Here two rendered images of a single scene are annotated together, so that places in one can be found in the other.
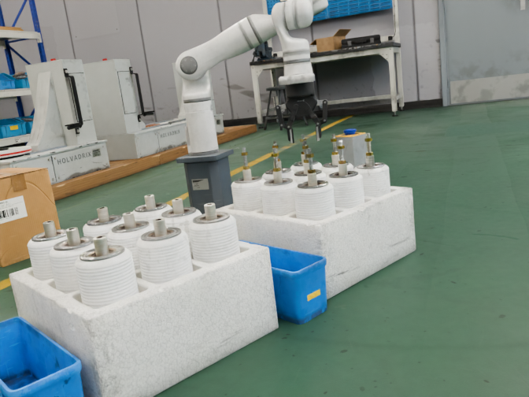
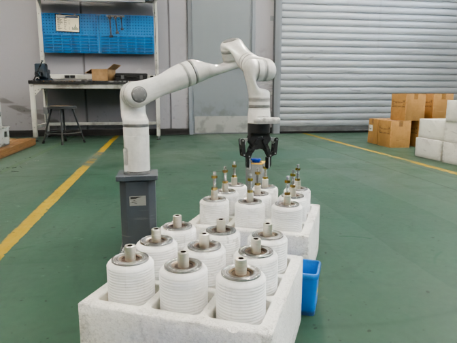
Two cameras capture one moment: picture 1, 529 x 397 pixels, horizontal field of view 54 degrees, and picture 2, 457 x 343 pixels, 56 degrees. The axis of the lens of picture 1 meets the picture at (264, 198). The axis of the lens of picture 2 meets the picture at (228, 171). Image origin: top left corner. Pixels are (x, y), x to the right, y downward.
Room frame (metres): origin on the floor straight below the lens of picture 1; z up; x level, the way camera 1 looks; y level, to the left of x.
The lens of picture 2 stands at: (0.22, 0.71, 0.58)
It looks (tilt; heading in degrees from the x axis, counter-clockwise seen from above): 10 degrees down; 329
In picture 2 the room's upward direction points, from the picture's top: straight up
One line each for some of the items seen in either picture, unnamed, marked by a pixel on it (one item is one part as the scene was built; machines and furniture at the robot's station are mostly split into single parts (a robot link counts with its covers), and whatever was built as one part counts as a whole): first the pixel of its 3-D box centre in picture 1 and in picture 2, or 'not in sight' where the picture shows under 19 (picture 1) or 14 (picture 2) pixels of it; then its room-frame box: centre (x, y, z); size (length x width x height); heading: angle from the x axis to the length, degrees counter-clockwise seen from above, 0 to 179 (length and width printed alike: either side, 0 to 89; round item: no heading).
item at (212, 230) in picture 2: (179, 213); (221, 230); (1.11, 0.19, 0.25); 0.08 x 0.08 x 0.01
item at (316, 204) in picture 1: (316, 221); (286, 232); (1.24, -0.12, 0.16); 0.10 x 0.10 x 0.18
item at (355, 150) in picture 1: (353, 183); (255, 199); (1.65, -0.29, 0.16); 0.07 x 0.07 x 0.31; 42
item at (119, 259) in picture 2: (51, 235); (130, 258); (1.05, 0.44, 0.25); 0.08 x 0.08 x 0.01
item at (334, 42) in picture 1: (331, 42); (103, 73); (6.23, -0.97, 0.87); 0.40 x 0.30 x 0.23; 54
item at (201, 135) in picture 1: (201, 128); (137, 150); (1.74, 0.18, 0.39); 0.09 x 0.09 x 0.17; 68
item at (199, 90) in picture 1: (194, 78); (134, 105); (1.74, 0.18, 0.54); 0.09 x 0.09 x 0.17; 85
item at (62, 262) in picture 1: (83, 288); (183, 308); (0.96, 0.37, 0.16); 0.10 x 0.10 x 0.18
